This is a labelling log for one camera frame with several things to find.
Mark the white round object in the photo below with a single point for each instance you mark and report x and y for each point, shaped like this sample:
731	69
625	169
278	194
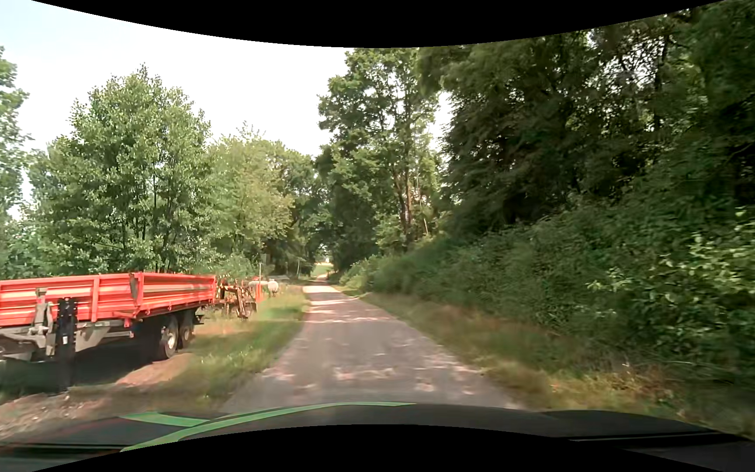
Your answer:
273	286

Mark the dry grass verge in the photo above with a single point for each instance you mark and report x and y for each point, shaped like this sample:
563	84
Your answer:
502	347

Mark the car's own bonnet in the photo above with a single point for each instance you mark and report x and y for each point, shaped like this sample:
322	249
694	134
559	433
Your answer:
377	419

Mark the red tipper trailer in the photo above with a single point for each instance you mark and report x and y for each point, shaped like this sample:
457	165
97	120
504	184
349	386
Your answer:
89	298

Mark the rusty farm implement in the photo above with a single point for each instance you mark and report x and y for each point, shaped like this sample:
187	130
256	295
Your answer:
236	298

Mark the row of trees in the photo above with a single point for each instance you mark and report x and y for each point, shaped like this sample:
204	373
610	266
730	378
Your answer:
128	183

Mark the grey asphalt road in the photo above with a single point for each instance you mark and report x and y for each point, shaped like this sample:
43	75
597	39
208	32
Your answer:
358	347

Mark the grass verge with gravel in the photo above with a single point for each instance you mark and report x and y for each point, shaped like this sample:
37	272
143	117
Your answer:
233	354

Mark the wood with bushes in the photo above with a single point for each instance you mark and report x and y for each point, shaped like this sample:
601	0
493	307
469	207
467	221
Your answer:
600	196

